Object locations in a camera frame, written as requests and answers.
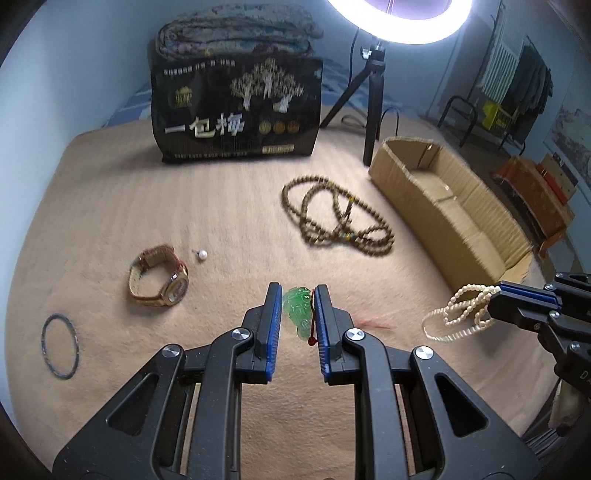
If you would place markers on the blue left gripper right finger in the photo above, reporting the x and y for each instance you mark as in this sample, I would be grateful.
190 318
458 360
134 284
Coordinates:
329 337

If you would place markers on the dark thin bangle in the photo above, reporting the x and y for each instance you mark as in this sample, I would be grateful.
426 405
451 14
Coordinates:
53 346

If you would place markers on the folded floral quilt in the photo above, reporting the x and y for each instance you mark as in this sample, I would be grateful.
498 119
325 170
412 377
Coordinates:
259 28

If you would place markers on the brown wooden cabinet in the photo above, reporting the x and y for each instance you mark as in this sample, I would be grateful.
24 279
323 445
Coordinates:
551 218

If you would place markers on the black printed bag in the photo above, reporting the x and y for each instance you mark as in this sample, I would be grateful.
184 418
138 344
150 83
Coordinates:
236 106

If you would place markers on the blue patterned bedsheet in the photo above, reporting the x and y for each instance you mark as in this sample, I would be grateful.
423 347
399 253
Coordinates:
334 82

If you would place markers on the white ring light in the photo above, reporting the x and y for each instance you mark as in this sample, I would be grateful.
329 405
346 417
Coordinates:
406 22

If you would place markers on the black metal chair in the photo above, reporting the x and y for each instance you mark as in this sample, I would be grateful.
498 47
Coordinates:
457 112

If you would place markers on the hanging dark clothes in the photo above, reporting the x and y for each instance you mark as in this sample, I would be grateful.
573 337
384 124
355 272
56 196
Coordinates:
528 93

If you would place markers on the cardboard box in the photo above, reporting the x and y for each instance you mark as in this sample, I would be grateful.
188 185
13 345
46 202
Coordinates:
469 233

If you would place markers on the white pearl earring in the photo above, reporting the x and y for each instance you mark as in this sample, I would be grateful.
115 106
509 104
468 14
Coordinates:
201 255

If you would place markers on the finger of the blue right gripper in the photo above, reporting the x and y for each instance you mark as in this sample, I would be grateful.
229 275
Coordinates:
527 310
526 288

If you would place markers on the yellow crate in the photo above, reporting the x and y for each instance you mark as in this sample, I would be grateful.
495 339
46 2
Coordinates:
496 120

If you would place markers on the black tripod stand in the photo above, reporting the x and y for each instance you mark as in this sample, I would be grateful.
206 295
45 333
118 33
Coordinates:
373 71

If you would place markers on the brown strap wristwatch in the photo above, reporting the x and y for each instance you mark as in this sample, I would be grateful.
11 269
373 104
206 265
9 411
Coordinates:
157 277

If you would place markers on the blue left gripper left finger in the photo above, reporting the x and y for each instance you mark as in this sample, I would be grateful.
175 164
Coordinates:
268 333

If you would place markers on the right hand in white glove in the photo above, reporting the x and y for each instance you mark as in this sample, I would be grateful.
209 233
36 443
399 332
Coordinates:
567 406

